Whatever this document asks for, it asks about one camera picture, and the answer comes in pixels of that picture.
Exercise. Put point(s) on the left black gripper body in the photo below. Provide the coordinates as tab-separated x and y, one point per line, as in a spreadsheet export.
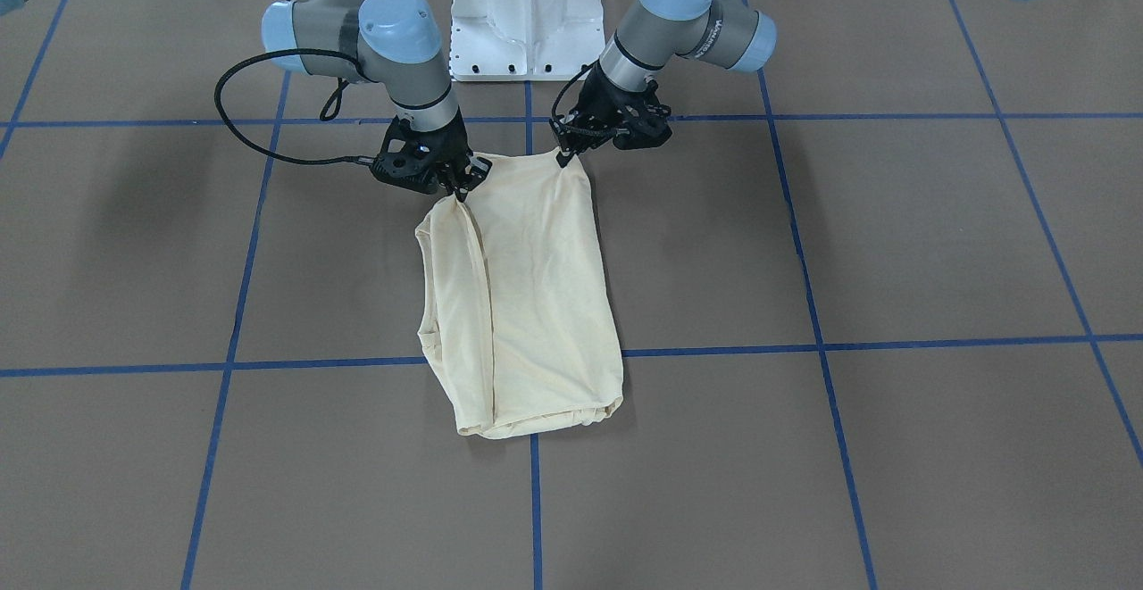
596	100

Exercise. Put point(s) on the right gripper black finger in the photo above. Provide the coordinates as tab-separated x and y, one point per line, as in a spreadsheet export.
465	174

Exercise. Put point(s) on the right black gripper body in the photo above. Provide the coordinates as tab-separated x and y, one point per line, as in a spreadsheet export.
449	141

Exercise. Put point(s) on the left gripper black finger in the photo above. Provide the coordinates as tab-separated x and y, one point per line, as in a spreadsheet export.
571	139

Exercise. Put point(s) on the cream long sleeve shirt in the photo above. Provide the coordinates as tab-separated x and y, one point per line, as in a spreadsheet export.
517	324

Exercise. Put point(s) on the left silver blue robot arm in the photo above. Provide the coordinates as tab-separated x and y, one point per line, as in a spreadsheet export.
722	33

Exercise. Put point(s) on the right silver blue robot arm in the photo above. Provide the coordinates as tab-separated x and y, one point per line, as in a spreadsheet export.
396	43

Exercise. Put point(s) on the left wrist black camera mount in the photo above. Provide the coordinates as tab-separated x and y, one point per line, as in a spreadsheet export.
643	122

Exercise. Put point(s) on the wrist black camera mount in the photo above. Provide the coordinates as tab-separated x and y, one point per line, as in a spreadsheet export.
643	122
395	163

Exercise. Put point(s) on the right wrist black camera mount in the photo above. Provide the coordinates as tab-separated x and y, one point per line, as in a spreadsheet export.
395	163

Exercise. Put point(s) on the white pedestal column base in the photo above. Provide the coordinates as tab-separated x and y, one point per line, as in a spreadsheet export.
524	40

